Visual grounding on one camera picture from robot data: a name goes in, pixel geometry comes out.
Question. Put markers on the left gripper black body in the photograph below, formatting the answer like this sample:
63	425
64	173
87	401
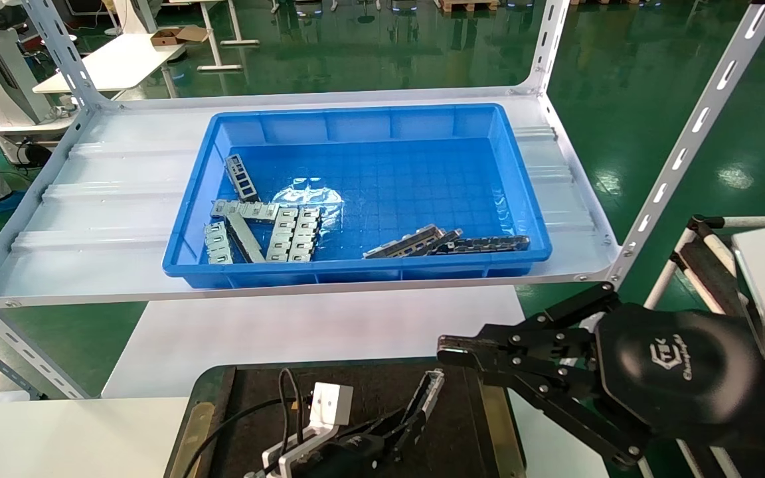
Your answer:
349	458

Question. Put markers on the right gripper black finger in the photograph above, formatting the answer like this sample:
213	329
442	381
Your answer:
535	335
575	398

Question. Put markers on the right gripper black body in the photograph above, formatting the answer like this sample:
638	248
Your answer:
675	372

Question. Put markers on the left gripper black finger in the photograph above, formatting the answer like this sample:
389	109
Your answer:
412	435
406	405

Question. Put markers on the silver metal channel part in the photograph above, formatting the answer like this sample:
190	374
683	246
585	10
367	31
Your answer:
437	388

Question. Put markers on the dark slotted metal part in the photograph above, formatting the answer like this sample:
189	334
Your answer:
441	239
489	243
242	178

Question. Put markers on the black rectangular container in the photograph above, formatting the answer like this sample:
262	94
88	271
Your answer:
256	385

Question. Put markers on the silver slotted metal part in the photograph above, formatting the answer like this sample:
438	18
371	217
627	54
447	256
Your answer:
246	238
283	234
406	242
218	242
243	210
305	234

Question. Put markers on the blue plastic bin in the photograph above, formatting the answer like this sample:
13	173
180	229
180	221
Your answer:
422	159

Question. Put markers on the clear plastic bag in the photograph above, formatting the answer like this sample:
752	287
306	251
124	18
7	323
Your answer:
309	196

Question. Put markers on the wooden pallet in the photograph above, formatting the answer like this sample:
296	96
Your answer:
469	5

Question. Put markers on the white metal shelf rack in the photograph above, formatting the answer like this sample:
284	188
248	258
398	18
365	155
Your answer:
123	199

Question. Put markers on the white table with metal legs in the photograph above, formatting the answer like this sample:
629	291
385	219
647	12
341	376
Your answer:
223	40

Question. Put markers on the blue shoe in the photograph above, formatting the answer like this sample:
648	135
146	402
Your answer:
0	202

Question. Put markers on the brown cardboard box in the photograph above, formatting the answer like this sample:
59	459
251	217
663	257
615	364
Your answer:
176	35

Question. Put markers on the white background table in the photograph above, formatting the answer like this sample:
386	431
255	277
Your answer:
123	63

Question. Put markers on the left wrist grey camera box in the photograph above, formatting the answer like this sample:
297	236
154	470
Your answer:
331	401

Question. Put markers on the white tube cart frame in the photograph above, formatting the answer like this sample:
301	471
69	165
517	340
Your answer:
701	259

